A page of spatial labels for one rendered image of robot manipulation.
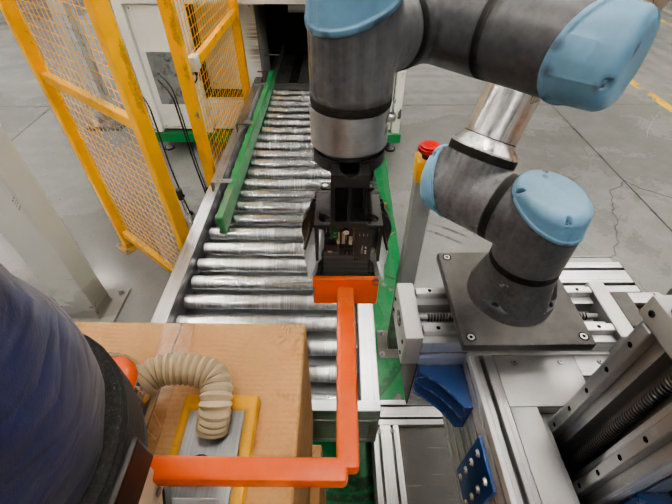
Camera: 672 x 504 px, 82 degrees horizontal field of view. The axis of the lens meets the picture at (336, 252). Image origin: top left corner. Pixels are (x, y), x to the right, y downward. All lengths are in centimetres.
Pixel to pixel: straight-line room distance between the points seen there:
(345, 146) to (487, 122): 36
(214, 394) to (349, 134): 34
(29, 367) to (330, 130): 27
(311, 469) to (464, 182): 47
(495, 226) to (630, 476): 37
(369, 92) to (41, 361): 28
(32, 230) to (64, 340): 168
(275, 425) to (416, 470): 95
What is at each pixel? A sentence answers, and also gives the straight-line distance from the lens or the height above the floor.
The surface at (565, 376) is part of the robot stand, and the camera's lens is 85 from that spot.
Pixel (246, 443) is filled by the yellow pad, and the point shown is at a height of 109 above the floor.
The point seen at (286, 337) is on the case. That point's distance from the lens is 63.
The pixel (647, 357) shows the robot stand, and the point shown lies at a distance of 62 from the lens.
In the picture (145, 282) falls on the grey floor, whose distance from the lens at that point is 237.
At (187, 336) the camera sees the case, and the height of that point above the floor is 108.
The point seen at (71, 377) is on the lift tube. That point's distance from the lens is 27.
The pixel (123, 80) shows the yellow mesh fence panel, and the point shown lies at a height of 115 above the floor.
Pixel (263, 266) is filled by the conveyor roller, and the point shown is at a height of 54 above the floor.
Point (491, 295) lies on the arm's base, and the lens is 73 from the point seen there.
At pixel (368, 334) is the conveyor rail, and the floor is 59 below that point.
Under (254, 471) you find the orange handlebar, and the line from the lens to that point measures 41.
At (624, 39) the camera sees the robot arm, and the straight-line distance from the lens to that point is 35.
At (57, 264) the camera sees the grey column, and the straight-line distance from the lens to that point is 204.
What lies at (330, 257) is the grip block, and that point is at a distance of 53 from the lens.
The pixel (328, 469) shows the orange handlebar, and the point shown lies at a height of 121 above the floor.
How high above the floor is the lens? 160
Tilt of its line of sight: 44 degrees down
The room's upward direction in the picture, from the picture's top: straight up
